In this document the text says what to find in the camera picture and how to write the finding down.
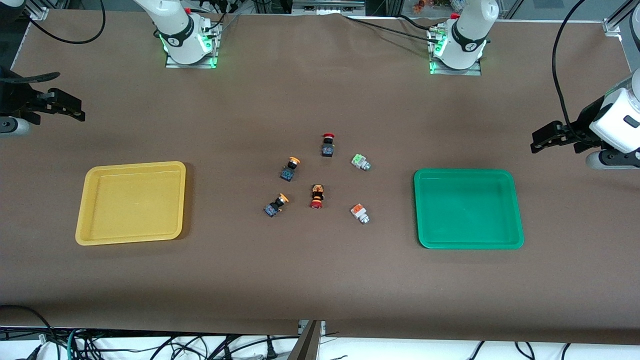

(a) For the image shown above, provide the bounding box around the green push button orange base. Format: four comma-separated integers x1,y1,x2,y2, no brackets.
349,203,371,225

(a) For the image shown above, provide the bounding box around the yellow push button blue base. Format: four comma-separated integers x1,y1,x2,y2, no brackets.
263,192,290,218
279,156,301,183

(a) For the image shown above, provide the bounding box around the green plastic tray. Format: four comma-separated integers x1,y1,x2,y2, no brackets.
413,168,525,250

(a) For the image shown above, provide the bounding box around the yellow plastic tray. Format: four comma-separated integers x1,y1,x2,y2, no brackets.
75,161,187,246

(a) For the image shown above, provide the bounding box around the grey metal box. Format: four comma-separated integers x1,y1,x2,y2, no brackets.
292,0,366,15

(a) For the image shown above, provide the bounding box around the brown paper table cover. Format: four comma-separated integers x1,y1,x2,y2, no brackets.
0,9,640,346

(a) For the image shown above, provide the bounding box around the dark table leg profile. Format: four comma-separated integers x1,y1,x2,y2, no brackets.
287,320,322,360

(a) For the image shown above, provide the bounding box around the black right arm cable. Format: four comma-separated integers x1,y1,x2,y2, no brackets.
0,0,106,84

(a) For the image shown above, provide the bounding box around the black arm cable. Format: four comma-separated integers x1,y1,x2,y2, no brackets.
551,0,588,142
0,0,106,84

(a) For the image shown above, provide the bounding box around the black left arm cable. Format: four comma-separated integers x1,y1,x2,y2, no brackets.
551,0,588,142

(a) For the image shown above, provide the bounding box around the aluminium frame post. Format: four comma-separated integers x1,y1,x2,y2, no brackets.
15,0,51,21
602,0,640,37

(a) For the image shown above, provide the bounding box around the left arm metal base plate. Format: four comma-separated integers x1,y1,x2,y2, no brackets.
428,25,483,77

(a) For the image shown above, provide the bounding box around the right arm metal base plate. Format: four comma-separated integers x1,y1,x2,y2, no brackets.
165,22,221,69

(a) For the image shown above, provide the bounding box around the black cable on table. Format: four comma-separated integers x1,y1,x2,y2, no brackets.
397,14,451,31
342,14,436,40

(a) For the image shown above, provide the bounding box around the black floor cable loop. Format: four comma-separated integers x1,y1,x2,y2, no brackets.
0,305,56,351

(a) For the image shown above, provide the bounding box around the silver metal bracket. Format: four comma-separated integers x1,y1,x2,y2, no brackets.
298,320,327,337

